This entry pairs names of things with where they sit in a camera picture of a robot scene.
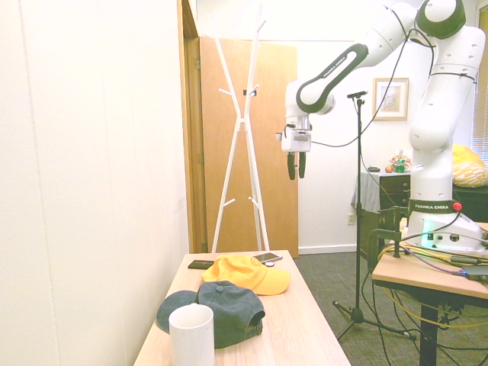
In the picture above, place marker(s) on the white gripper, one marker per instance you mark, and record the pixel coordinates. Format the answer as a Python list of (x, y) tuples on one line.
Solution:
[(297, 142)]

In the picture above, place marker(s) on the yellow baseball cap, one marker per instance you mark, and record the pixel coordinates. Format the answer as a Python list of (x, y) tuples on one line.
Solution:
[(248, 272)]

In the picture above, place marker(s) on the red knob on robot base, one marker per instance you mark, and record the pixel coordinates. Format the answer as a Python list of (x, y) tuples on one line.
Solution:
[(456, 206)]

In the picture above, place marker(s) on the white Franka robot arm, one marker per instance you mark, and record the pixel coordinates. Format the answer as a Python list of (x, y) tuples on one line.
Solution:
[(431, 126)]

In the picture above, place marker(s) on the dark green baseball cap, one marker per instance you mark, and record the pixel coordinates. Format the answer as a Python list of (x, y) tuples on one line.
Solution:
[(228, 309)]

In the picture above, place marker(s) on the wooden door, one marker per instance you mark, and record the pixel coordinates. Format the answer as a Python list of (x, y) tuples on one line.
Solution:
[(274, 209)]

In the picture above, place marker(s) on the white coat rack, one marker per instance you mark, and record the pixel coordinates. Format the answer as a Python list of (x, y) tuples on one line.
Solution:
[(241, 124)]

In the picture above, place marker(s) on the grey cloth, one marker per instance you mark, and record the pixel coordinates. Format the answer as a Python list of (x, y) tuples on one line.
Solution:
[(368, 190)]

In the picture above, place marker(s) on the black shallow bowl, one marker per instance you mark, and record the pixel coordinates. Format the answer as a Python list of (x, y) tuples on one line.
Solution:
[(373, 169)]

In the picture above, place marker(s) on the black tripod stand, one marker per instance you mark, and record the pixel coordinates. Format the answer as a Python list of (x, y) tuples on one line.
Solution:
[(358, 228)]

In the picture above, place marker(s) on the black door hook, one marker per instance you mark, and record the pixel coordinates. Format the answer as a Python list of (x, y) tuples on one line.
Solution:
[(250, 92)]

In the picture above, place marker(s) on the orange fruit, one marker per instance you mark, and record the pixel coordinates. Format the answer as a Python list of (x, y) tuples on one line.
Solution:
[(388, 169)]

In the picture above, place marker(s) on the white smartphone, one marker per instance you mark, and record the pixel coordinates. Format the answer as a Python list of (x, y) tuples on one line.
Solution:
[(271, 257)]

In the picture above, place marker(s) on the dark wooden dresser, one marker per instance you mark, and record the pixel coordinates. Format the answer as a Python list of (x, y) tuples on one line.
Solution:
[(394, 187)]

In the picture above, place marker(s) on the green small ornament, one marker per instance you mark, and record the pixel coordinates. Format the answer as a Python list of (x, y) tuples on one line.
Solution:
[(400, 167)]

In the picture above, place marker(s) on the dried flower decoration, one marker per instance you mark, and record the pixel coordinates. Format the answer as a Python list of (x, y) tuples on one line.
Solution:
[(400, 154)]

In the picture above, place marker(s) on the black metal clamp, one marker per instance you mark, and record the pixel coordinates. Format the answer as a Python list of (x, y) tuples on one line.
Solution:
[(375, 244)]

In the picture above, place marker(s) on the black wallet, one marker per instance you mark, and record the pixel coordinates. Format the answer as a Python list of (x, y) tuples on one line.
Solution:
[(198, 264)]

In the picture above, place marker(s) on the wooden table with black legs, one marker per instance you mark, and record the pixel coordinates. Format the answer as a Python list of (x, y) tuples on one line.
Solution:
[(411, 278)]

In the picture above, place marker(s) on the yellow bag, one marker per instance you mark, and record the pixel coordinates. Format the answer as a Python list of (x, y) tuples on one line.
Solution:
[(470, 169)]

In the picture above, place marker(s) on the black cabinet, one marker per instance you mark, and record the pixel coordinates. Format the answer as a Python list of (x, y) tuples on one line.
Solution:
[(470, 202)]

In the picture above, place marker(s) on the window blinds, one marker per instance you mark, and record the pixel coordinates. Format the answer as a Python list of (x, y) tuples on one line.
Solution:
[(482, 114)]

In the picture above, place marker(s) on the white ceramic mug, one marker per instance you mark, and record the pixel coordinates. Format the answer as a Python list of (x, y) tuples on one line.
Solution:
[(191, 335)]

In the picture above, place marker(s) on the black box on table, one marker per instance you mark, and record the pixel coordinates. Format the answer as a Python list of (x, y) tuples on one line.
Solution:
[(476, 272)]

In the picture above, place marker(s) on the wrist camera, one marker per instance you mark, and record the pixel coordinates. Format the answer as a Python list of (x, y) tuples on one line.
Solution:
[(279, 135)]

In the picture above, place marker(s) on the wall power outlet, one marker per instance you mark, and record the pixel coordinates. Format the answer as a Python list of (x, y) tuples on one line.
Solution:
[(351, 219)]

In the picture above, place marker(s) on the black camera on stand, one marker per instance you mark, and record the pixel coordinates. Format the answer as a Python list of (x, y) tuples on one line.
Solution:
[(357, 94)]

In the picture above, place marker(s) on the wooden door frame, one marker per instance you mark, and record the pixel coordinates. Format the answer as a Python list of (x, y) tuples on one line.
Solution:
[(194, 152)]

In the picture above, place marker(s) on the framed wall picture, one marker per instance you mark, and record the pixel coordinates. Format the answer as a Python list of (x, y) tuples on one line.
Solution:
[(398, 110)]

